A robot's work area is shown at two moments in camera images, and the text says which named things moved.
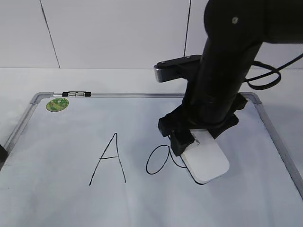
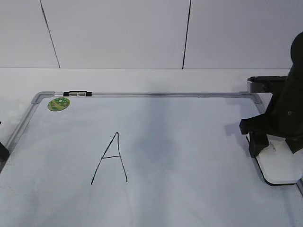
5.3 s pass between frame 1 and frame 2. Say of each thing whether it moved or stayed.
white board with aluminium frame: stayed
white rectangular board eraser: moved
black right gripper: moved
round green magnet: stayed
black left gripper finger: stayed
